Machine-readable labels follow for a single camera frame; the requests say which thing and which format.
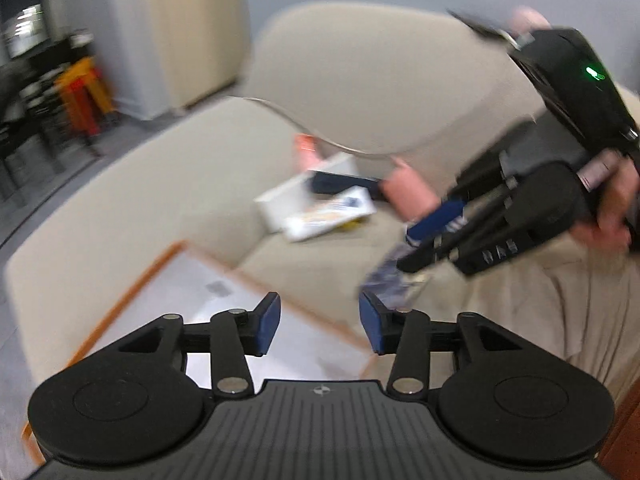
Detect person's right hand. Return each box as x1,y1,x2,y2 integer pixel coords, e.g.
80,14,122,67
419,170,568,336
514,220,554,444
571,155,640,256

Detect black dining chair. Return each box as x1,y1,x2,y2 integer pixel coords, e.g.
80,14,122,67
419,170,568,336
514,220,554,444
0,60,101,201

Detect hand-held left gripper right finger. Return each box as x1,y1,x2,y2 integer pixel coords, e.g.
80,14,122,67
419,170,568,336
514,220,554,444
358,290,527,397

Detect blue white patterned packet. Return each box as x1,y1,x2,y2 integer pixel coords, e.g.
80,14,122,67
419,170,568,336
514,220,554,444
361,240,432,312

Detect dark framed window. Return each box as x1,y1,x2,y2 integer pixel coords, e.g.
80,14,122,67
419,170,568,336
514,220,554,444
0,4,51,59

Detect small orange-red object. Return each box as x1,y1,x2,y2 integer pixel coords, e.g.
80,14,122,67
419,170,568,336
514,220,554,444
294,134,321,168

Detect grey storage box orange trim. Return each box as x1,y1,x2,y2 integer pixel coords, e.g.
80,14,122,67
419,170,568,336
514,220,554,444
22,241,377,466

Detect white open box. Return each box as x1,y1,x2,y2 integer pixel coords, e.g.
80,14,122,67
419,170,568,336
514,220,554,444
254,152,358,233

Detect red plastic stool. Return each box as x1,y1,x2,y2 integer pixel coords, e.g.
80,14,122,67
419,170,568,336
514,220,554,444
62,80,115,136

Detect orange and red stools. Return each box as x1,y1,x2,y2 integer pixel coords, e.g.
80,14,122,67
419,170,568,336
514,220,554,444
54,57,116,111

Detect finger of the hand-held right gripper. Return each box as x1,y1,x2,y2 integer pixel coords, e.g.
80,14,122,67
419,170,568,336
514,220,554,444
406,157,511,248
395,220,533,277

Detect dark blue pouch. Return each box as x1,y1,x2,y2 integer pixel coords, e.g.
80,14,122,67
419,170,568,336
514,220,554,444
307,170,383,201

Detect beige sofa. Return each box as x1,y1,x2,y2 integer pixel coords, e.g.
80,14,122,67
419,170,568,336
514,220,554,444
2,2,640,396

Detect beige cabinet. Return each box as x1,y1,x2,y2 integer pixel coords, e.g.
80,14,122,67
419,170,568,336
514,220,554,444
145,0,251,111

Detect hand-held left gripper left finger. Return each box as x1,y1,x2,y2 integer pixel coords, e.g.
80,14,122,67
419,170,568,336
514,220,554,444
120,291,282,397

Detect person's beige trousers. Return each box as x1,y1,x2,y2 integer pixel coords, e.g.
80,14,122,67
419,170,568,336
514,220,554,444
470,230,640,411

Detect pink rounded object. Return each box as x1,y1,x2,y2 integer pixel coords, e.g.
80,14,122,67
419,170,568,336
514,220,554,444
378,156,443,223

